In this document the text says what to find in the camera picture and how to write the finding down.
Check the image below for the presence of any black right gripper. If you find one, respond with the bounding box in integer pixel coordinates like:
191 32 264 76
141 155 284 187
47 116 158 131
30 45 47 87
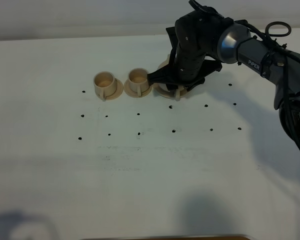
147 11 222 92

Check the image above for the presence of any beige teapot with lid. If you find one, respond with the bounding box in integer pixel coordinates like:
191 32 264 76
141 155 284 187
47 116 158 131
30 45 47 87
156 54 191 102

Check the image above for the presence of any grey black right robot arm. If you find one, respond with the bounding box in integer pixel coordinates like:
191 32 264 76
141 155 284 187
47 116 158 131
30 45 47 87
147 6 300 147

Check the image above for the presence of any round beige teapot saucer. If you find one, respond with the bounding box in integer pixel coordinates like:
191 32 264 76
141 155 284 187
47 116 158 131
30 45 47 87
151 82 194 99

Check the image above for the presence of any beige teacup centre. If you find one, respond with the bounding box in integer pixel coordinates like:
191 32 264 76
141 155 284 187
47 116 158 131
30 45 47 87
127 68 148 83

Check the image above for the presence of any beige teacup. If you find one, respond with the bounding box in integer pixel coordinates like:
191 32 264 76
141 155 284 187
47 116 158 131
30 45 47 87
93 71 117 101
127 68 148 83

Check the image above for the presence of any beige saucer under centre cup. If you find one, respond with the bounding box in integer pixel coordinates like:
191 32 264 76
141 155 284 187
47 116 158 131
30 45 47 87
124 79 152 98

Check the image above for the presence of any beige saucer under cup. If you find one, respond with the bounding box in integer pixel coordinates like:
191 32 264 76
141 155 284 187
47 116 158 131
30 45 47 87
94 78 124 101
124 79 152 98

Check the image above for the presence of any beige saucer under left cup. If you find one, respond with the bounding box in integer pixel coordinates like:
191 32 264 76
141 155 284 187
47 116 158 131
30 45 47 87
94 78 124 101

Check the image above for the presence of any beige teacup left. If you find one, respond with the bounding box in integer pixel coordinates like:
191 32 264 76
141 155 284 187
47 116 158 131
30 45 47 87
93 71 117 101

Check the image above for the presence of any black right camera cable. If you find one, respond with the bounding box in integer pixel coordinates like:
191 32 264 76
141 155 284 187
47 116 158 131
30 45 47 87
188 0 300 163

